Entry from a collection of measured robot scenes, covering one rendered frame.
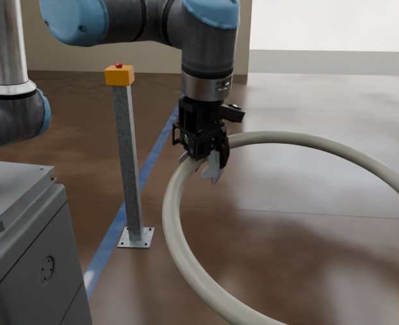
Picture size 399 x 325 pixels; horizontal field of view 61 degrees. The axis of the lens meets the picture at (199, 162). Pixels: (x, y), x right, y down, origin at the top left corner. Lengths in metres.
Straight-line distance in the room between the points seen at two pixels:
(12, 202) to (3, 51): 0.40
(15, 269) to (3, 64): 0.53
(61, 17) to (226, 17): 0.23
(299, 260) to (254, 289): 0.37
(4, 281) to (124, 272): 1.14
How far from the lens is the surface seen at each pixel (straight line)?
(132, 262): 2.12
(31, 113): 1.10
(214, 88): 0.58
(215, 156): 0.70
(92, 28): 0.52
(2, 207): 1.05
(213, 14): 0.54
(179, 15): 0.57
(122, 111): 1.85
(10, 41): 1.04
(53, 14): 0.55
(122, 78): 1.78
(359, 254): 2.35
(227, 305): 0.48
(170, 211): 0.57
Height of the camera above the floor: 1.42
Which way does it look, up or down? 27 degrees down
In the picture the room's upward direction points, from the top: straight up
